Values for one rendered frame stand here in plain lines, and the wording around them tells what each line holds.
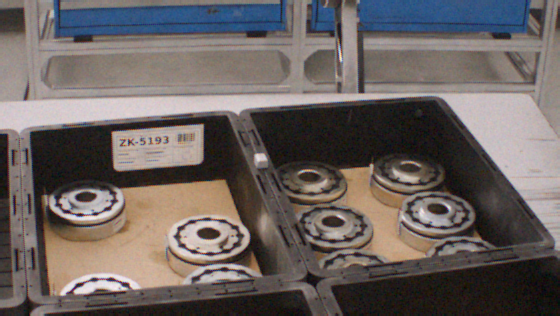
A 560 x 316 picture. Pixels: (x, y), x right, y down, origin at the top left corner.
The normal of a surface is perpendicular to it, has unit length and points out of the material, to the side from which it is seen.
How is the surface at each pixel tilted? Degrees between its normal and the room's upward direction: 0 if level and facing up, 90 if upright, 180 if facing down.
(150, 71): 0
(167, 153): 90
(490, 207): 90
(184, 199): 0
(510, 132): 0
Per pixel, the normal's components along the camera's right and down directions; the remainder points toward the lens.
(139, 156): 0.24, 0.48
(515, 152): 0.04, -0.87
